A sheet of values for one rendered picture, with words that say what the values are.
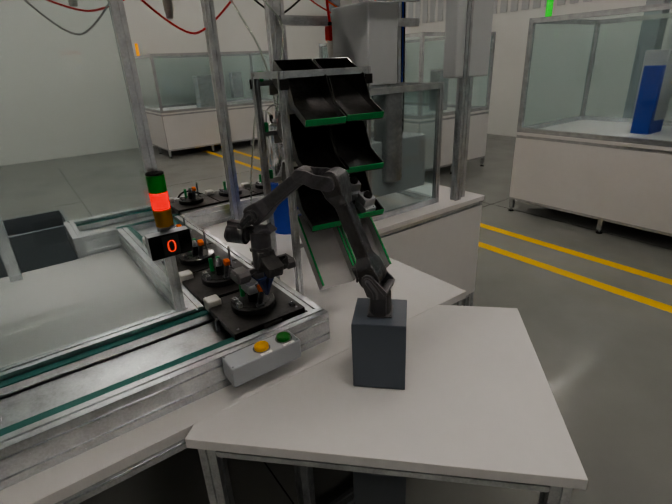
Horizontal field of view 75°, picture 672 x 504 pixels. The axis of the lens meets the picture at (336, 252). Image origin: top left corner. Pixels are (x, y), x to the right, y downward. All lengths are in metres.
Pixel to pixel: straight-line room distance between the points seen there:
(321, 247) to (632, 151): 3.75
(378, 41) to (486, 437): 1.88
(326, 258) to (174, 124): 8.67
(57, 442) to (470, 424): 0.95
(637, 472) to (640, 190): 2.96
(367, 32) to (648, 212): 3.32
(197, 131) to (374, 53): 8.02
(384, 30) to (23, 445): 2.16
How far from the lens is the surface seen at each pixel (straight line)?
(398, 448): 1.11
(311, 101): 1.46
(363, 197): 1.49
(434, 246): 2.73
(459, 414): 1.21
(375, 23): 2.42
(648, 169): 4.83
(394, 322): 1.15
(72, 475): 1.24
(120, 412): 1.24
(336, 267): 1.51
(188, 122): 10.11
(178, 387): 1.26
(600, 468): 2.44
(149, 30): 12.12
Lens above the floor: 1.67
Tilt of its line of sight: 23 degrees down
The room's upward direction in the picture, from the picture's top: 3 degrees counter-clockwise
